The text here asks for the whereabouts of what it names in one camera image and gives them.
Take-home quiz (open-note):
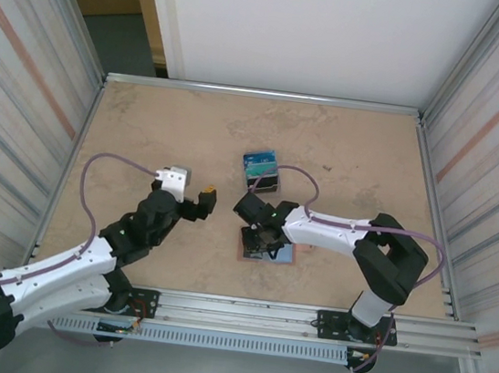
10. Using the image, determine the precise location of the aluminium frame crossbar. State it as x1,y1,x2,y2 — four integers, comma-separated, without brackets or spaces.
103,67,428,125

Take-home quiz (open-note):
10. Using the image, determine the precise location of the small green circuit board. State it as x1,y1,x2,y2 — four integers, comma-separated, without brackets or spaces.
96,316,143,337

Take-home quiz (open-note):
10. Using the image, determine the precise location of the teal credit card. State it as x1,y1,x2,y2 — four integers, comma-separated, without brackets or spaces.
243,159,279,180

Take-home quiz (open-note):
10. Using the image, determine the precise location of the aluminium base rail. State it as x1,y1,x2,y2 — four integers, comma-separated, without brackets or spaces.
0,262,488,368

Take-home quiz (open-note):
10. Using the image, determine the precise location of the grey slotted cable duct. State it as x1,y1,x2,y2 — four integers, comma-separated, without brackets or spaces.
46,309,351,369

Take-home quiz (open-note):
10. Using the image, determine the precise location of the aluminium corner post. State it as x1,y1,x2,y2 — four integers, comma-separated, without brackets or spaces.
421,0,499,133
27,0,119,86

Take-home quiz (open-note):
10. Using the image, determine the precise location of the pink leather card holder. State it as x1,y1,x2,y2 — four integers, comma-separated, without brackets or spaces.
234,233,317,272

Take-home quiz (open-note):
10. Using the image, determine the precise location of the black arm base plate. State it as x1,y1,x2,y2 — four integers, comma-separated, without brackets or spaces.
75,280,161,321
312,308,399,349

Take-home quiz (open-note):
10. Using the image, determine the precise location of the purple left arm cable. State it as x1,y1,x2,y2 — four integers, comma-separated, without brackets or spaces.
0,139,164,357

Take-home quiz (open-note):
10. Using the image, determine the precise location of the striped translucent side panel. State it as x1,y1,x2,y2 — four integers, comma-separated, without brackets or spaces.
0,0,117,343
393,0,499,363

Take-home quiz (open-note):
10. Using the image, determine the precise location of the thin black cable loop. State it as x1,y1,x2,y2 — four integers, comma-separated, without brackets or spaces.
262,238,287,263

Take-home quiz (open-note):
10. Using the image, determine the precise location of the aluminium table side rail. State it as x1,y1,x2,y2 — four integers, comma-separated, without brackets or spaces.
26,70,109,276
391,119,483,322

